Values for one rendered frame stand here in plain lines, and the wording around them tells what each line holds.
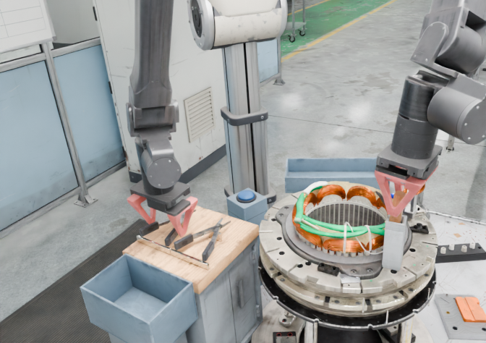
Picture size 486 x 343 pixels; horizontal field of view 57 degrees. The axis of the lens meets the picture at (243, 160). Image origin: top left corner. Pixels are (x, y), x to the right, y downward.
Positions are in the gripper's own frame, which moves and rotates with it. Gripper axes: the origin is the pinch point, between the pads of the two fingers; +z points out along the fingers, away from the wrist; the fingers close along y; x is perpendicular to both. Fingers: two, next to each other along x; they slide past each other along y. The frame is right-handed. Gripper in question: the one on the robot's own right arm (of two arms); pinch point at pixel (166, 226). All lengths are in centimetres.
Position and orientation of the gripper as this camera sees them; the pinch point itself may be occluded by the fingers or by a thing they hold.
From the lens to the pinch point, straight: 90.9
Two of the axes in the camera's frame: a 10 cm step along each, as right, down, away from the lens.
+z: 0.7, 8.8, 4.8
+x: 5.5, -4.3, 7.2
